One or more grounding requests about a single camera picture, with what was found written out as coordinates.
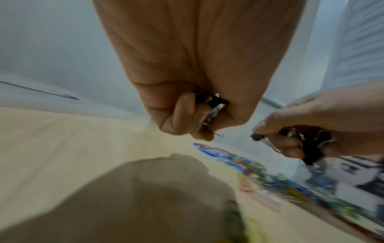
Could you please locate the person's right hand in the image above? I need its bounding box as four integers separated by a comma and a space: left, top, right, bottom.
251, 81, 384, 165

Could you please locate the person's left hand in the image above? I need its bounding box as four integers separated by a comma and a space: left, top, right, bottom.
91, 0, 307, 142

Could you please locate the bunch of black binder clips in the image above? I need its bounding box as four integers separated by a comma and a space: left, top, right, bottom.
278, 127, 336, 167

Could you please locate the black binder clip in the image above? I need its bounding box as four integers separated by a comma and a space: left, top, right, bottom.
196, 93, 230, 138

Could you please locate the blue binder clip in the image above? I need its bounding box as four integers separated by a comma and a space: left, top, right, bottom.
250, 133, 283, 154

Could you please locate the black and white box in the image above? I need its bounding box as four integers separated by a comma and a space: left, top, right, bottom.
304, 155, 384, 202

